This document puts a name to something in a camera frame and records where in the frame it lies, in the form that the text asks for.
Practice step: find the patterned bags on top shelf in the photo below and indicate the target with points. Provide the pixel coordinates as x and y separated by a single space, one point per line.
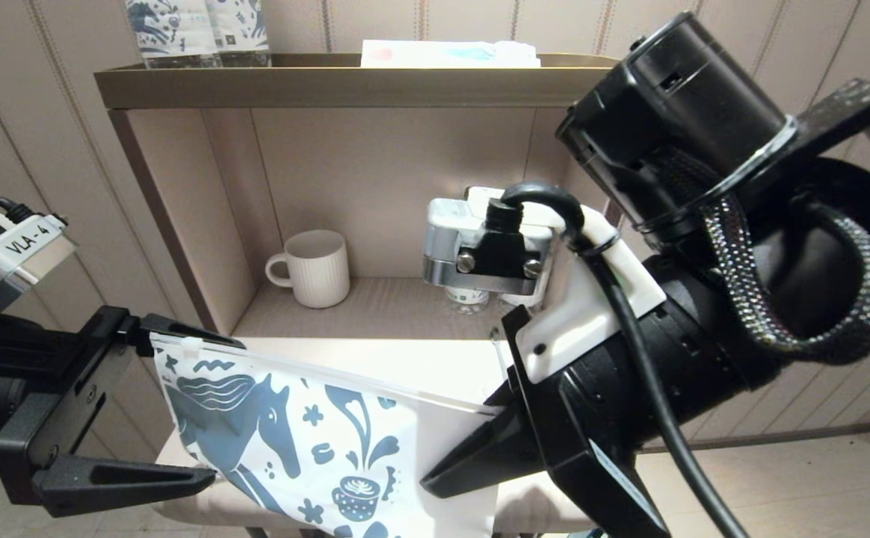
172 31

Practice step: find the beige wooden shelf cabinet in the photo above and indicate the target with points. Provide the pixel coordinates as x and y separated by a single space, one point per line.
375 187

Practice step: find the white ribbed mug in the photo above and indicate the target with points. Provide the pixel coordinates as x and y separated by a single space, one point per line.
319 270

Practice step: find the clear water bottle black cap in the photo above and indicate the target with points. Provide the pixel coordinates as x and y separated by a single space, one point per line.
469 300
521 301

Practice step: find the flat white blue packet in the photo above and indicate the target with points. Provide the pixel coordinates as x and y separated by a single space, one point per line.
442 54

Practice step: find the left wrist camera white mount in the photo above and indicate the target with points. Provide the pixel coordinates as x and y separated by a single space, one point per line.
9 261

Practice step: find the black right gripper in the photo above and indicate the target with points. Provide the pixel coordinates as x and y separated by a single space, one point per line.
592 418

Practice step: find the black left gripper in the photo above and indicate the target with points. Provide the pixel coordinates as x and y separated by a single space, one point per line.
69 403

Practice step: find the white blue horse print bag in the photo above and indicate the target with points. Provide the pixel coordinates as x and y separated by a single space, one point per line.
315 448

